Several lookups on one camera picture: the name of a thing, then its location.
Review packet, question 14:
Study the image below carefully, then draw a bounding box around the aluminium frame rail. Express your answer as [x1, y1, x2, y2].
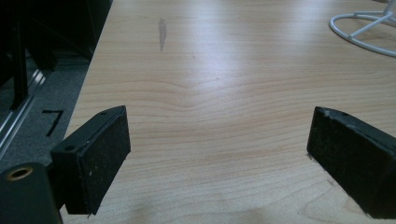
[0, 68, 47, 161]

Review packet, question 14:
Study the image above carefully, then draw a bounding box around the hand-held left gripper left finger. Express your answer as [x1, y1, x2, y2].
[49, 105, 132, 217]

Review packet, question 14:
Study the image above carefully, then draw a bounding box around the black metal frame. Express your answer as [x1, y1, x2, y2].
[0, 0, 114, 111]

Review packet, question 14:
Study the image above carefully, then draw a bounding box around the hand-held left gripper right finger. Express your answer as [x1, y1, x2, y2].
[305, 105, 396, 220]

